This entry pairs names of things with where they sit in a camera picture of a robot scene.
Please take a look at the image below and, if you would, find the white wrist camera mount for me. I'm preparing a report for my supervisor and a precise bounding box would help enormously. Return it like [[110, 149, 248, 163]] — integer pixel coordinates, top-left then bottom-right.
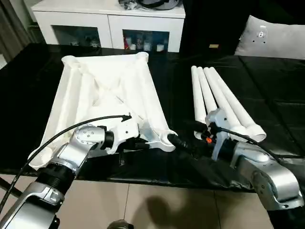
[[205, 108, 232, 161], [104, 115, 141, 155]]

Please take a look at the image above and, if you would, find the black work mat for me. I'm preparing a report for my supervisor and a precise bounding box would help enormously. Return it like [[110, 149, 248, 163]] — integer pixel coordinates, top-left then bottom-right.
[[0, 42, 305, 191]]

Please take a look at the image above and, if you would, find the white plastic table top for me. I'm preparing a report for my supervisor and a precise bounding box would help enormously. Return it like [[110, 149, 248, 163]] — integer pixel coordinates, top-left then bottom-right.
[[28, 52, 177, 171]]

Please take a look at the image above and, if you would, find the dark round robot body part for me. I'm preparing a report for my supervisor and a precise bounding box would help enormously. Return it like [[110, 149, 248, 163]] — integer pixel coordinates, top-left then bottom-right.
[[107, 219, 134, 229]]

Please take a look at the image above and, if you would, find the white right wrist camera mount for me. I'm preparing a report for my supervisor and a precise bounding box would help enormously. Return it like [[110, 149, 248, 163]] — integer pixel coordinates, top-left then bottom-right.
[[205, 108, 232, 161]]

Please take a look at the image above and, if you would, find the white sideboard with glass doors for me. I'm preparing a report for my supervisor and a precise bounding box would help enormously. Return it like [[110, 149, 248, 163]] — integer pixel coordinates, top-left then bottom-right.
[[30, 0, 186, 53]]

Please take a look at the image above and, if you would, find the black metal frame leg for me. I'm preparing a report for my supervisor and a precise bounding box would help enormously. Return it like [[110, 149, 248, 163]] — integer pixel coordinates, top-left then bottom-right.
[[0, 178, 27, 198]]

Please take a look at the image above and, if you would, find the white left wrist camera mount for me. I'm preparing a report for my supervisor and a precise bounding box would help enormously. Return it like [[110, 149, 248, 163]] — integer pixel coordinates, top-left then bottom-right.
[[104, 115, 141, 155]]

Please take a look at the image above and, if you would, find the grey cushion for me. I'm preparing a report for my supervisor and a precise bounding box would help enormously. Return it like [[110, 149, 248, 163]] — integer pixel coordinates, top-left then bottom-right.
[[234, 14, 305, 60]]

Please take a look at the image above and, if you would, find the white plastic table leg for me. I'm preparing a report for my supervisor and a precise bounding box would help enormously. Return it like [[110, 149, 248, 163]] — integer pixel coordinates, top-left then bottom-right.
[[203, 67, 251, 144], [209, 67, 267, 143], [197, 67, 219, 113], [191, 66, 208, 140]]

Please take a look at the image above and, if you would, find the black speaker with gold label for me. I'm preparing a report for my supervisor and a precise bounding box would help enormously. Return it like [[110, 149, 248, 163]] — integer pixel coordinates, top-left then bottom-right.
[[181, 0, 239, 57]]

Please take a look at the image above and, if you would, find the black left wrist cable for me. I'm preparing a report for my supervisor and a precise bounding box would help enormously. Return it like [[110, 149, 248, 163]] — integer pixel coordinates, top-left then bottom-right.
[[0, 115, 132, 210]]

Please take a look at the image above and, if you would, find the grey curtain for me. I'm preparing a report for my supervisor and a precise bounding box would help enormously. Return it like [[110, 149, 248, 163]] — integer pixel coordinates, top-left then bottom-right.
[[0, 0, 40, 64]]

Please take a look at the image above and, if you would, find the grey helmet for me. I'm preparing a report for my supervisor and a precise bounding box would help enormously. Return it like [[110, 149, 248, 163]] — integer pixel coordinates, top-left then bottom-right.
[[139, 0, 179, 10]]

